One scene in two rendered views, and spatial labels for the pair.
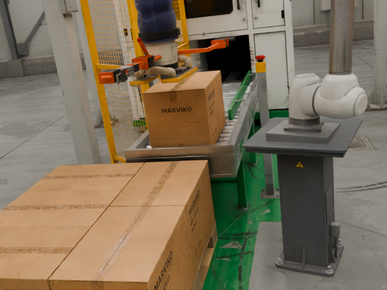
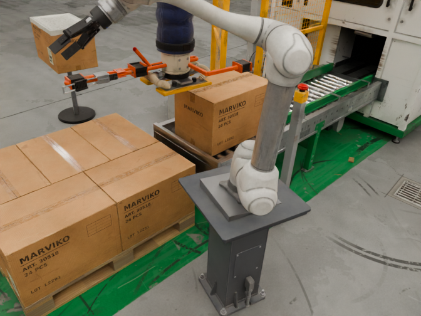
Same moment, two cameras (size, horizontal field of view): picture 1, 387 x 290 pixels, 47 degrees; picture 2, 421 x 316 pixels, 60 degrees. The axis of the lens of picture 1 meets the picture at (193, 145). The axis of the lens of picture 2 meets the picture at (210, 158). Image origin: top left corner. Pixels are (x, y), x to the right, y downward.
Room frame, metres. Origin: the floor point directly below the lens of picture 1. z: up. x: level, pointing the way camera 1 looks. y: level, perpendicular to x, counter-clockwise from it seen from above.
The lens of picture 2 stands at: (0.85, -1.18, 1.91)
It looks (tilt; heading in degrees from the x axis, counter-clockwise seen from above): 33 degrees down; 31
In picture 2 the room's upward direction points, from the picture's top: 3 degrees clockwise
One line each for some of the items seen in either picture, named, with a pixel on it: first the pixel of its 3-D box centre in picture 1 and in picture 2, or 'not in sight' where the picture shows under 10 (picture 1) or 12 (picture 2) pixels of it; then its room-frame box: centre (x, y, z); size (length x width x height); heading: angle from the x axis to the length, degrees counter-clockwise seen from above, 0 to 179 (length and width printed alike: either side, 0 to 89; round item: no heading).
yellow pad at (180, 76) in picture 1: (179, 72); (184, 83); (2.54, 0.02, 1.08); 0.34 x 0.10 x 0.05; 160
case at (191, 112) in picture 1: (188, 109); (223, 108); (3.00, 0.01, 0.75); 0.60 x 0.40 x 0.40; 166
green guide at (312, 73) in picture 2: not in sight; (285, 81); (4.19, -0.02, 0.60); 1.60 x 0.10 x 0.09; 166
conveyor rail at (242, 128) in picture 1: (249, 110); (315, 123); (3.70, -0.51, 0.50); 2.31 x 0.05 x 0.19; 166
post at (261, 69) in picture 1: (265, 131); (289, 155); (3.08, -0.53, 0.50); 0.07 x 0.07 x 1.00; 76
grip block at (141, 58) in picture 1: (143, 62); (138, 69); (2.33, 0.20, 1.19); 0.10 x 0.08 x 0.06; 70
